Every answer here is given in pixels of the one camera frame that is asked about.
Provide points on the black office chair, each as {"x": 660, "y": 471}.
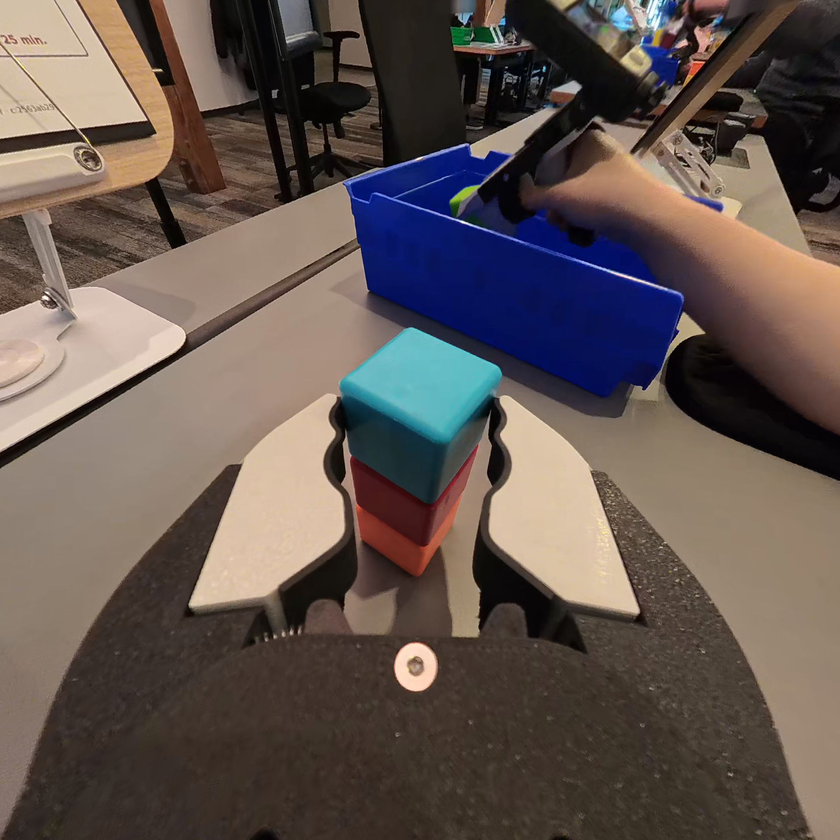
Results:
{"x": 413, "y": 79}

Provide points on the person's right forearm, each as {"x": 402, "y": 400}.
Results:
{"x": 754, "y": 295}

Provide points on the white document stand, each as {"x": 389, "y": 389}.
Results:
{"x": 98, "y": 341}

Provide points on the brown wooden post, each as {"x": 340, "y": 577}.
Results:
{"x": 190, "y": 118}

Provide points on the blue plastic bin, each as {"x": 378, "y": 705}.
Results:
{"x": 525, "y": 302}

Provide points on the red cube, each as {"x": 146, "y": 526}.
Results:
{"x": 400, "y": 502}

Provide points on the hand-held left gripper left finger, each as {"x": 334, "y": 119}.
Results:
{"x": 275, "y": 525}

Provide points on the orange cube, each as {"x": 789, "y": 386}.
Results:
{"x": 400, "y": 548}

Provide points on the black framed screen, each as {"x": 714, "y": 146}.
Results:
{"x": 148, "y": 39}

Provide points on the person's right hand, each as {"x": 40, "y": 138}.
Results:
{"x": 604, "y": 190}

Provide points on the black wrist rest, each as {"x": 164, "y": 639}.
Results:
{"x": 722, "y": 400}

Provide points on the light blue cube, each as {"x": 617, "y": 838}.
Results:
{"x": 420, "y": 407}

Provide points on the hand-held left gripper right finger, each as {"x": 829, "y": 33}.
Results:
{"x": 558, "y": 525}

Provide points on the green cube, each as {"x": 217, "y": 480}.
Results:
{"x": 467, "y": 200}

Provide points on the black swivel chair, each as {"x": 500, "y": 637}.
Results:
{"x": 334, "y": 98}

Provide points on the black easel frame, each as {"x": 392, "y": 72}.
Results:
{"x": 275, "y": 98}

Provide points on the blue bin with white label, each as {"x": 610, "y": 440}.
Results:
{"x": 663, "y": 65}

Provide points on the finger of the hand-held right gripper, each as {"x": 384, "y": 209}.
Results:
{"x": 489, "y": 216}

